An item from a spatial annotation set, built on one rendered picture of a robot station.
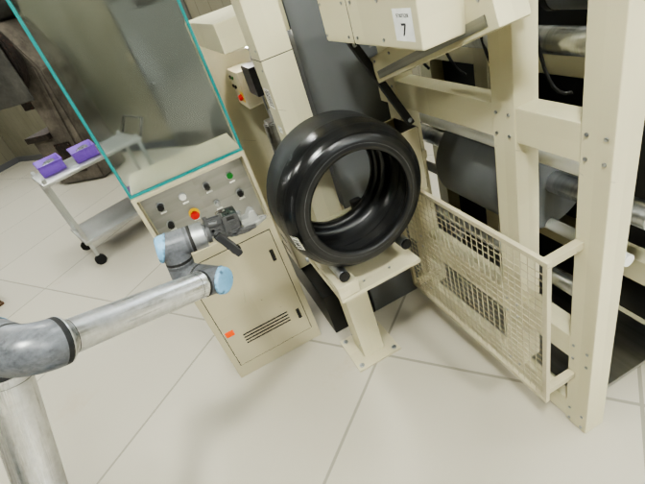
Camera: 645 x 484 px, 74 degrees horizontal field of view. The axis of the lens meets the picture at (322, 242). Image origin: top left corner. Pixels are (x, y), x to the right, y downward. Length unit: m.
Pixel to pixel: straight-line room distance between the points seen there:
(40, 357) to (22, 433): 0.25
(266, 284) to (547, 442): 1.50
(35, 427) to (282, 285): 1.46
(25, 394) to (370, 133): 1.18
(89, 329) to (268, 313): 1.47
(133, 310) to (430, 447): 1.48
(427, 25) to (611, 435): 1.77
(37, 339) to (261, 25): 1.18
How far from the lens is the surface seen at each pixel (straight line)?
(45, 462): 1.36
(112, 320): 1.18
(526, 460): 2.16
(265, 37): 1.67
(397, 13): 1.26
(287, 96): 1.71
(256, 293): 2.39
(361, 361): 2.51
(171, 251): 1.46
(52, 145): 7.87
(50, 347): 1.11
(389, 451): 2.21
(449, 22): 1.25
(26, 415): 1.29
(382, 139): 1.48
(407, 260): 1.79
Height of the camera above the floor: 1.92
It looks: 33 degrees down
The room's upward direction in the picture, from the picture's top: 20 degrees counter-clockwise
